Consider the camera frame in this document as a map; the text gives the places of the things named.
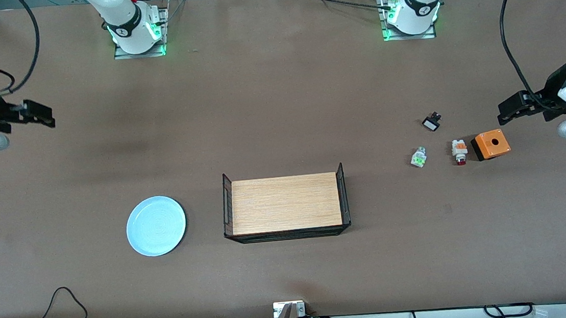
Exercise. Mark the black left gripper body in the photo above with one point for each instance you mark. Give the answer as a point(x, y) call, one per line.
point(550, 96)

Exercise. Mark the red push button switch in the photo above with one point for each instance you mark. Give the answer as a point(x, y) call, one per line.
point(459, 149)

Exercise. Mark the light blue round plate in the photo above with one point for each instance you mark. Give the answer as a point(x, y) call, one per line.
point(156, 226)

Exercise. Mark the black square push button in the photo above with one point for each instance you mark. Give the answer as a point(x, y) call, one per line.
point(431, 123)

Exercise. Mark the orange button enclosure box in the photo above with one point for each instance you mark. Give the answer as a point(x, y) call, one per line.
point(492, 144)

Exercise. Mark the green push button switch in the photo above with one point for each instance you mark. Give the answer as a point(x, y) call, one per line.
point(418, 158)

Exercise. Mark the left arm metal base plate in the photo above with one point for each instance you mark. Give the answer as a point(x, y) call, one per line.
point(386, 27)

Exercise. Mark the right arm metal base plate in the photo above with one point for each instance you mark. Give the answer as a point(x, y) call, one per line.
point(164, 21)

